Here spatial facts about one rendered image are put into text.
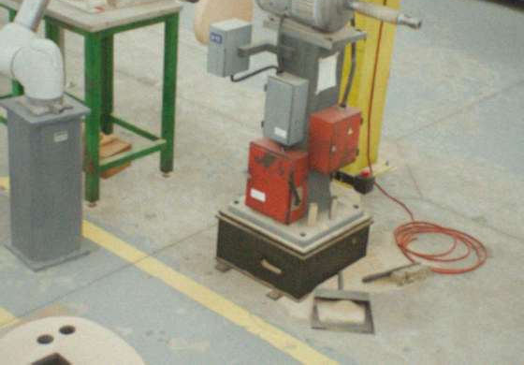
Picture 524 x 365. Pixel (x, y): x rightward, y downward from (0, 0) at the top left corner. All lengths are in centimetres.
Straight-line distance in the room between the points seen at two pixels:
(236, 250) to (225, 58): 92
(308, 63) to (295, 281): 93
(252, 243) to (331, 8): 109
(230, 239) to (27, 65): 115
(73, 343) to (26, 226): 222
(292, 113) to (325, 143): 19
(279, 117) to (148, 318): 98
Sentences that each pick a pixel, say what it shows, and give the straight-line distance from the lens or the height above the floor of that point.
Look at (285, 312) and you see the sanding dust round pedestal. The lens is 422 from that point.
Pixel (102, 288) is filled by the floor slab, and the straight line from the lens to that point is 431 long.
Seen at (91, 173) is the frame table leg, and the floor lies 19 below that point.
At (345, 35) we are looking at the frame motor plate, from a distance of 403.
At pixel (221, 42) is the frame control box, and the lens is 399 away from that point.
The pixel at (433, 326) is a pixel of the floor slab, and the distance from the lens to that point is 428.
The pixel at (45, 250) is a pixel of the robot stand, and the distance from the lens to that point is 442.
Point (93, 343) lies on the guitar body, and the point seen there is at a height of 103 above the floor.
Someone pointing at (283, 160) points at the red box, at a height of 61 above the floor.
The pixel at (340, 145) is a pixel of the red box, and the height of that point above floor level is 67.
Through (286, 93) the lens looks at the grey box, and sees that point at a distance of 401.
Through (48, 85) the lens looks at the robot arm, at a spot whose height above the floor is 82.
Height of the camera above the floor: 234
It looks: 26 degrees down
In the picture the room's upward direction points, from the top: 5 degrees clockwise
